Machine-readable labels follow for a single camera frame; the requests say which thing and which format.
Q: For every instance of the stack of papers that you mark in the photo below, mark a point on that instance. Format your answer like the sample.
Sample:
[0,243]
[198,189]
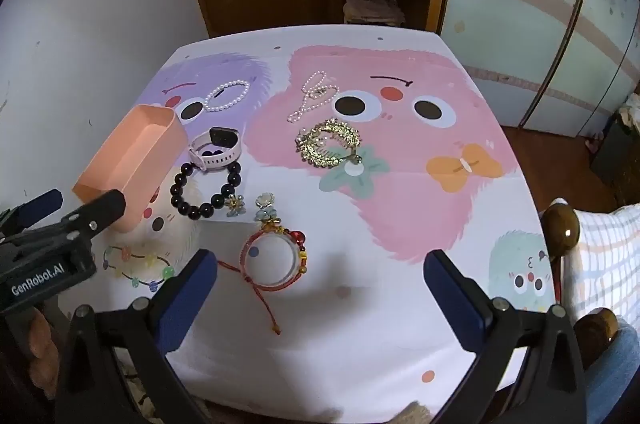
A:
[372,7]

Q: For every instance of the small flower charm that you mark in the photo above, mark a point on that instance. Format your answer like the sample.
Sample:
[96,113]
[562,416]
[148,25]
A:
[235,205]

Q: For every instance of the pink smartwatch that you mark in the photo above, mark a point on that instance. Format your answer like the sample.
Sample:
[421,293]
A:
[222,137]

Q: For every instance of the dark box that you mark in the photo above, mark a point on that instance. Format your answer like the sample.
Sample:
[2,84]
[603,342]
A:
[617,154]

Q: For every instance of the pale blue wardrobe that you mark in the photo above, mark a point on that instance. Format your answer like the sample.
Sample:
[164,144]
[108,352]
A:
[500,4]

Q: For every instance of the round white flower brooch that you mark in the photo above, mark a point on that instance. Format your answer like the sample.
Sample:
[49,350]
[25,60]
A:
[265,199]

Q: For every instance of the cartoon printed tablecloth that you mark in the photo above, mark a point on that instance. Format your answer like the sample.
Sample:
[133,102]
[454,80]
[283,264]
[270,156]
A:
[400,184]

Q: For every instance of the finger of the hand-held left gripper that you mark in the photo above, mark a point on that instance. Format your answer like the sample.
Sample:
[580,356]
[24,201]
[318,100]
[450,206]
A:
[42,203]
[107,206]

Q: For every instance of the pink plastic tray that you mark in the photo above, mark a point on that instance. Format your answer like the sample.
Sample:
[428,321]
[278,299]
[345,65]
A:
[135,144]

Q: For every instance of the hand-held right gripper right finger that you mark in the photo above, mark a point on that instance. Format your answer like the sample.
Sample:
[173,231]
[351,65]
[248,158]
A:
[447,299]

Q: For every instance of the person's leg in jeans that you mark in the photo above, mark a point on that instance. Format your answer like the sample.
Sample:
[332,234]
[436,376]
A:
[615,379]

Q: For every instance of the wooden chair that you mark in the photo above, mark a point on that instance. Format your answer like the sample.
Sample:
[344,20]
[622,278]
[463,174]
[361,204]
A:
[560,229]

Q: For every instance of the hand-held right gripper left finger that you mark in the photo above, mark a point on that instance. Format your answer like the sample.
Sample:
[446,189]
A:
[192,294]

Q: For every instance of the person's left hand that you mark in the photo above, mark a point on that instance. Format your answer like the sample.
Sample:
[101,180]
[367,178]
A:
[41,344]

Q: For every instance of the gold leaf hair comb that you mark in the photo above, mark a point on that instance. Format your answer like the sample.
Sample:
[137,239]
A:
[320,157]

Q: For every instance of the checked cushion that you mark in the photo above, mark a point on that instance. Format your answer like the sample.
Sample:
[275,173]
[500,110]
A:
[605,254]

